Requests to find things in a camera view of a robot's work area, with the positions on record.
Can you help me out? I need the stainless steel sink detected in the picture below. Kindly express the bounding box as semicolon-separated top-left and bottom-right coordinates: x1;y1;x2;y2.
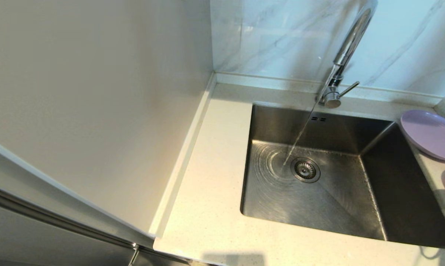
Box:
240;103;445;249

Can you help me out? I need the chrome gooseneck faucet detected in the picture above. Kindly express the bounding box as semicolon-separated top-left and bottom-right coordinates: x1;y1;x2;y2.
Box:
316;0;379;109

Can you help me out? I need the white tall cabinet panel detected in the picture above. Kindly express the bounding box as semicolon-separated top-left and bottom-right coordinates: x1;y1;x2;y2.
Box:
0;0;215;248

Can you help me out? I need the purple plastic plate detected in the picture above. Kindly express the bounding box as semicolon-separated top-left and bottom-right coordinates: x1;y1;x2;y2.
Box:
400;110;445;162

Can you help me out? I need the stainless steel appliance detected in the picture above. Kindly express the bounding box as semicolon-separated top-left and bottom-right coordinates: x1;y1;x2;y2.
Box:
0;150;208;266

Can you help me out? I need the round metal drain strainer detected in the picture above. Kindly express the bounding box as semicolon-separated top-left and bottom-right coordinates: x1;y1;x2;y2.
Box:
291;157;321;183

